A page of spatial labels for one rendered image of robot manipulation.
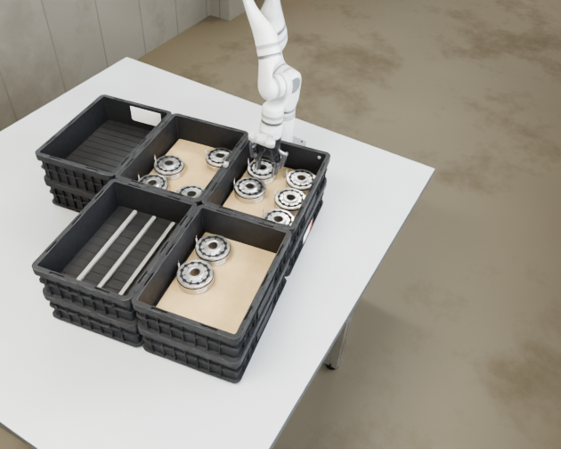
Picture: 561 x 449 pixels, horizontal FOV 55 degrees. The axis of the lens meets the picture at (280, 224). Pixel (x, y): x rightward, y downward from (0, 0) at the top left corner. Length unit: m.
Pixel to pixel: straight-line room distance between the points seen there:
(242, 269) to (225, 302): 0.13
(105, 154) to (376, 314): 1.39
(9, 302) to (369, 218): 1.20
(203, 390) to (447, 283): 1.60
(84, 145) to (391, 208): 1.14
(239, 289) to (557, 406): 1.55
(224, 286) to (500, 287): 1.68
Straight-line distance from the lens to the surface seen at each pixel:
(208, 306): 1.51
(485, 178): 3.49
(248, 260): 1.61
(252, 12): 1.64
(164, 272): 1.52
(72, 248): 1.67
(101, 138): 2.12
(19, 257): 1.93
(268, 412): 1.49
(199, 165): 1.94
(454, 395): 2.45
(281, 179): 1.88
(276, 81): 1.64
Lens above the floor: 2.04
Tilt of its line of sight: 45 degrees down
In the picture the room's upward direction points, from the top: 4 degrees clockwise
